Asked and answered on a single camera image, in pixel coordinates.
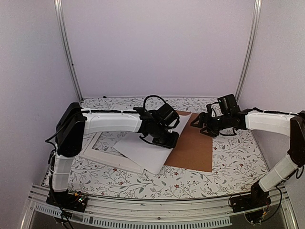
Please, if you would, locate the black cable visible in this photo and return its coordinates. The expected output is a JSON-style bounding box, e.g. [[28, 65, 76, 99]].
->
[[49, 176, 76, 229], [230, 186, 284, 221]]

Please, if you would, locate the right aluminium corner post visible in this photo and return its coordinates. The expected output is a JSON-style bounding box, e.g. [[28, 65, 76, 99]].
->
[[235, 0, 262, 101]]

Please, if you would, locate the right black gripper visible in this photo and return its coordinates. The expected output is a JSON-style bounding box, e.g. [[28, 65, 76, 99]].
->
[[190, 112, 230, 138]]

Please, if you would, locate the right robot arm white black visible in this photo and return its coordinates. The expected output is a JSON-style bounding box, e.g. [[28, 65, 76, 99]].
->
[[191, 94, 305, 208]]

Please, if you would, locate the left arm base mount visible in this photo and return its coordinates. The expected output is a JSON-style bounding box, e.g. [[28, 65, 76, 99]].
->
[[46, 189, 88, 213]]

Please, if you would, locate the white picture frame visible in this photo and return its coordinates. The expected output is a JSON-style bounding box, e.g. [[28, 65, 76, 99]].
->
[[78, 132, 145, 177]]

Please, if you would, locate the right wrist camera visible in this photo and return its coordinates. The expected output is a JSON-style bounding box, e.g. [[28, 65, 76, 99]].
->
[[206, 104, 213, 117]]

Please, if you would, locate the floral patterned table mat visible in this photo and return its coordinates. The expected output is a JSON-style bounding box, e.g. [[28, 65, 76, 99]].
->
[[68, 97, 269, 199]]

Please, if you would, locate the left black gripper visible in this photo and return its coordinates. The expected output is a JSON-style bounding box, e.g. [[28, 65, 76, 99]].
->
[[152, 125, 180, 149]]

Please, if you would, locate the brown frame backing board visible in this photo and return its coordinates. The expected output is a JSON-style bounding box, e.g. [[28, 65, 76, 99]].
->
[[164, 113, 213, 172]]

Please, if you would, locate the left aluminium corner post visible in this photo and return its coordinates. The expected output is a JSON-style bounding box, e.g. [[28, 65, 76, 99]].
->
[[54, 0, 83, 101]]

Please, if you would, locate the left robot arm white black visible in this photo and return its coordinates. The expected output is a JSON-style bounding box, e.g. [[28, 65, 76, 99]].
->
[[45, 103, 180, 207]]

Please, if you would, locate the landscape photo print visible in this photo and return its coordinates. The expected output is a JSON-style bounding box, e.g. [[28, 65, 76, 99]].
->
[[113, 112, 193, 175]]

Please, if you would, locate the front aluminium rail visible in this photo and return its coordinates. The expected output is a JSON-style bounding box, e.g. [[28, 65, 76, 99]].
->
[[20, 185, 299, 229]]

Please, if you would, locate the left black cable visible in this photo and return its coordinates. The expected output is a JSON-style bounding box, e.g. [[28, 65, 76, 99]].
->
[[49, 176, 76, 229]]

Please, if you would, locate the right black cable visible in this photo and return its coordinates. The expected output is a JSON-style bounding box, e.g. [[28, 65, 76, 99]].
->
[[230, 186, 284, 221]]

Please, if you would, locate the aluminium corner post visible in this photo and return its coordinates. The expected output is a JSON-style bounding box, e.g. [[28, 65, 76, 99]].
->
[[54, 0, 83, 101], [235, 0, 262, 101]]

